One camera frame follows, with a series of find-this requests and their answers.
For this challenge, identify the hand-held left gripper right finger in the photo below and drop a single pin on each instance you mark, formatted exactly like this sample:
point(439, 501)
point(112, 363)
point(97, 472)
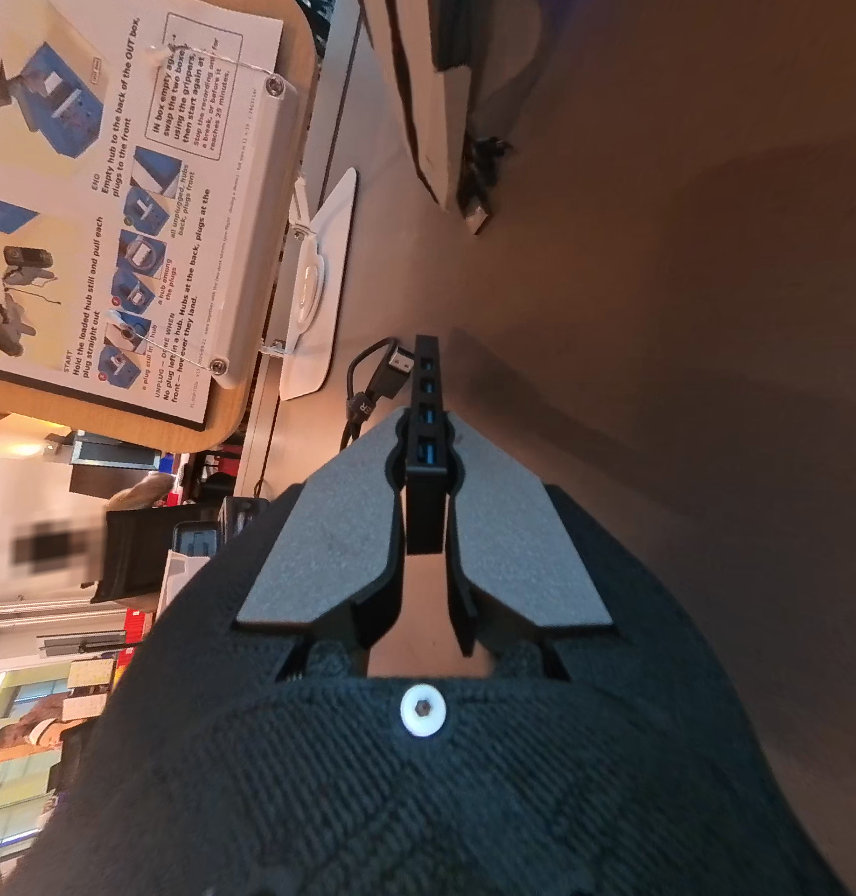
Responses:
point(519, 553)

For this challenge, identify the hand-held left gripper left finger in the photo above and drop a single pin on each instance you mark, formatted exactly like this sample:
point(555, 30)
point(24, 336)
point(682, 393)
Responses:
point(330, 553)

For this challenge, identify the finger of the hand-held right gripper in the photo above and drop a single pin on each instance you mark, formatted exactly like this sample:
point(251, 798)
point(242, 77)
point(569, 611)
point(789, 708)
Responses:
point(445, 126)
point(394, 56)

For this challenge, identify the black usb hub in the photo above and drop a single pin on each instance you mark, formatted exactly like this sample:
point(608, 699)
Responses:
point(426, 511)

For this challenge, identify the white stand base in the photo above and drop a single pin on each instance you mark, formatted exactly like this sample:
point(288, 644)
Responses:
point(326, 245)

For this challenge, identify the instruction sheet on wooden board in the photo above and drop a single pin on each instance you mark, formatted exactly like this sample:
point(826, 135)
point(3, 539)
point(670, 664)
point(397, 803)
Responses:
point(85, 210)

